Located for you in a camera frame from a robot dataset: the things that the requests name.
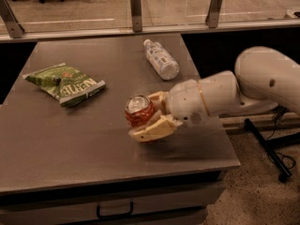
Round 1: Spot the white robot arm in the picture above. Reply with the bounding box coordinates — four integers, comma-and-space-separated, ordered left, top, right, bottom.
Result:
126, 46, 300, 143

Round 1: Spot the middle metal railing bracket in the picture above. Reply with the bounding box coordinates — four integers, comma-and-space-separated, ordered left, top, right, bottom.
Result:
130, 0, 143, 32

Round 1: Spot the black stand base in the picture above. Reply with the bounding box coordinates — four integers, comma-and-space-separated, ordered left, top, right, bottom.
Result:
245, 118, 300, 183

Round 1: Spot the metal railing bracket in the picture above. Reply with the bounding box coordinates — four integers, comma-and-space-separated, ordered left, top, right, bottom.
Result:
205, 0, 223, 28
0, 0, 24, 38
130, 0, 143, 32

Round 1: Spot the clear plastic water bottle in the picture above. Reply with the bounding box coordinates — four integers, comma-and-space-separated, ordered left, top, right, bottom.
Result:
143, 39, 179, 81

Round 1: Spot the left metal railing bracket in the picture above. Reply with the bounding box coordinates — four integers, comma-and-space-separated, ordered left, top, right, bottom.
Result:
0, 0, 24, 38

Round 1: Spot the black drawer handle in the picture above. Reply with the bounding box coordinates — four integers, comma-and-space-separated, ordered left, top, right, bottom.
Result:
96, 202, 134, 220

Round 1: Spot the red coke can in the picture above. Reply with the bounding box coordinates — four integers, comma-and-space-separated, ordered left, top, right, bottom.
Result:
125, 96, 155, 128

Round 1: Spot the right metal railing bracket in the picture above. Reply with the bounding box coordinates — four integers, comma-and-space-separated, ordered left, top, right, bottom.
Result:
205, 0, 223, 28

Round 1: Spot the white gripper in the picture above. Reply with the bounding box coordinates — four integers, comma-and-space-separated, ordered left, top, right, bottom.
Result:
128, 80, 208, 143

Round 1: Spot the grey cabinet drawer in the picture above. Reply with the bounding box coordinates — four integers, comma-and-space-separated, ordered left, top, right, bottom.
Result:
0, 181, 225, 225

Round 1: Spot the green chip bag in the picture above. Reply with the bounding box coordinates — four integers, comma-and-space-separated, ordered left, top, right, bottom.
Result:
22, 63, 106, 107

